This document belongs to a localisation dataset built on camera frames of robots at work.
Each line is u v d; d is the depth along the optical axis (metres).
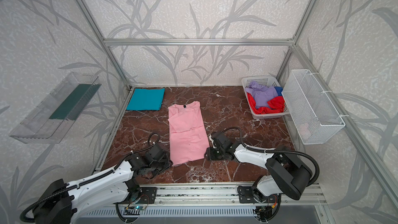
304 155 0.42
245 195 0.74
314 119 0.62
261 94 1.07
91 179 0.47
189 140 0.91
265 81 1.16
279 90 1.06
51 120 0.64
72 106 0.63
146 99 1.11
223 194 0.75
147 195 0.72
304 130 0.73
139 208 0.70
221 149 0.67
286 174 0.43
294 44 0.94
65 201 0.41
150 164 0.63
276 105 0.99
